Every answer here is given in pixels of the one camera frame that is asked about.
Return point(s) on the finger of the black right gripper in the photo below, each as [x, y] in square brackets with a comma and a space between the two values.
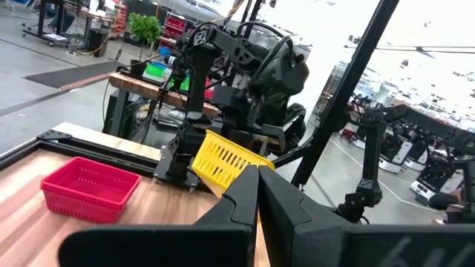
[274, 136]

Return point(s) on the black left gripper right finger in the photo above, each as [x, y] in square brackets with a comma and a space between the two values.
[334, 248]

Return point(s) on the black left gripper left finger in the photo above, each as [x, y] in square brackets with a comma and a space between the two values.
[167, 248]

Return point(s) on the yellow slotted plastic basket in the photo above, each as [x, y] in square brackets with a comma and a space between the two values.
[222, 159]

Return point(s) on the red slotted plastic basket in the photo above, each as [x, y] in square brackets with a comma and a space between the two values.
[85, 214]
[89, 181]

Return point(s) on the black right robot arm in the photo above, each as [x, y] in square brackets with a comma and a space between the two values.
[198, 92]

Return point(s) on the black background robot arm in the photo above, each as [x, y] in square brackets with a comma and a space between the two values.
[371, 155]
[464, 174]

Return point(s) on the wooden top workbench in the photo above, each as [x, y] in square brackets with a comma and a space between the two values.
[148, 91]

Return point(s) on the red storage bin rack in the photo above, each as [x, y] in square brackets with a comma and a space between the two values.
[174, 26]

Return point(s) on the green leafy potted plant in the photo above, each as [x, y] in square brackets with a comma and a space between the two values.
[145, 27]

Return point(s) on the black floor box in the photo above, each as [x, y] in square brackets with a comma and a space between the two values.
[97, 42]

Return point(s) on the dark floor mat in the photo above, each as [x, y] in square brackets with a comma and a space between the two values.
[70, 76]

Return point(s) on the black wheeled cart table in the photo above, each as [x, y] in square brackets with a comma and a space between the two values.
[55, 18]

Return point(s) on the black slanted frame pole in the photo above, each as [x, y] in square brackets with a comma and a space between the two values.
[349, 81]

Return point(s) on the black table edge frame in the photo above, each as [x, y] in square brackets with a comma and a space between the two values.
[92, 152]

